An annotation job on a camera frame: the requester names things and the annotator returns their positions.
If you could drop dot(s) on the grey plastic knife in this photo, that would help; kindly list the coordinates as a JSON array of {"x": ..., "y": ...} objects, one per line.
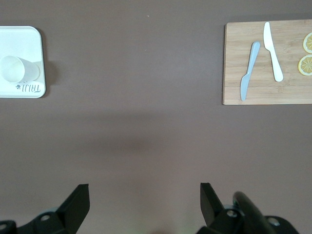
[{"x": 252, "y": 61}]

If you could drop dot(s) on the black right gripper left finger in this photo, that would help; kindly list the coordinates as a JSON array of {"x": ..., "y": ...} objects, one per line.
[{"x": 68, "y": 214}]

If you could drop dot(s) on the brown table cover mat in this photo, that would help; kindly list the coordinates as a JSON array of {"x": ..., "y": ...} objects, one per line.
[{"x": 146, "y": 97}]

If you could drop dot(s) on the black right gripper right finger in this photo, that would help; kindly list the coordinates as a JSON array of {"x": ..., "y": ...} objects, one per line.
[{"x": 214, "y": 219}]

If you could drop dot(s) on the white plastic knife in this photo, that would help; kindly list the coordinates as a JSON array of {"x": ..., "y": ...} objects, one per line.
[{"x": 269, "y": 41}]

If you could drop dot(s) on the cream tray with bear print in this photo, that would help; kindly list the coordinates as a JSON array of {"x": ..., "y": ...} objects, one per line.
[{"x": 19, "y": 39}]

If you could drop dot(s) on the yellow lemon slice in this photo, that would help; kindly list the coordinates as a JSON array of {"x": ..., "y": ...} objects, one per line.
[
  {"x": 309, "y": 43},
  {"x": 306, "y": 65}
]

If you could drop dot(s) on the wooden cutting board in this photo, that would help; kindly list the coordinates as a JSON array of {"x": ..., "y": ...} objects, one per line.
[{"x": 287, "y": 92}]

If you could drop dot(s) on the white plastic cup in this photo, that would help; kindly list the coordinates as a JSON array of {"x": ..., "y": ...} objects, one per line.
[{"x": 14, "y": 69}]

